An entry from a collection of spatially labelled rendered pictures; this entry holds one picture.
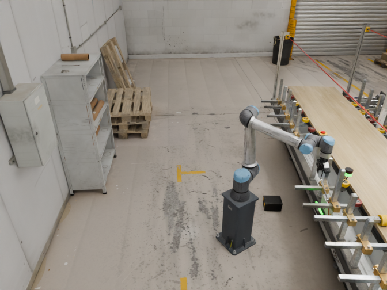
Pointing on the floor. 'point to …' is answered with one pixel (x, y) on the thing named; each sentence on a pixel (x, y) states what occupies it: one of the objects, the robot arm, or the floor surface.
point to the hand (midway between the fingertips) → (320, 177)
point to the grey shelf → (80, 121)
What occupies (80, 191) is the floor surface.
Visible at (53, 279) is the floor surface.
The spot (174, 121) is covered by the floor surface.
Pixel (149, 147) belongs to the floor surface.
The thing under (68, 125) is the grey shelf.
